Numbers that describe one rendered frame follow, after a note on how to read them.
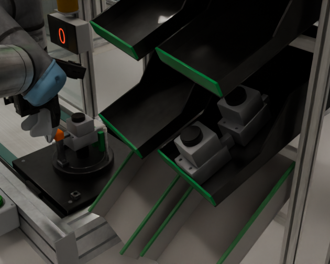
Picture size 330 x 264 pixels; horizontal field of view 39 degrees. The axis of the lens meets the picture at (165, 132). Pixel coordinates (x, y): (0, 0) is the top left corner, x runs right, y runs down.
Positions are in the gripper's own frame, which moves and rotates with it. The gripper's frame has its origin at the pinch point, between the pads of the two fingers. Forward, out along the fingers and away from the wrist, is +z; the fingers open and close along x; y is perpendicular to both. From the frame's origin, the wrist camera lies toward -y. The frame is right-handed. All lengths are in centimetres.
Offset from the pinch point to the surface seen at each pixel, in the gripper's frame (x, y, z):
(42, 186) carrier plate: 1.7, 4.7, 10.1
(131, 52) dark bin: 32.4, 2.8, -28.8
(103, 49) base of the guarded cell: -77, -68, 21
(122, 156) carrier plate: 4.2, -14.9, 10.1
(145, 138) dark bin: 30.5, -0.7, -13.0
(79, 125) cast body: 2.3, -5.6, -1.2
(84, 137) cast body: 2.3, -6.4, 2.1
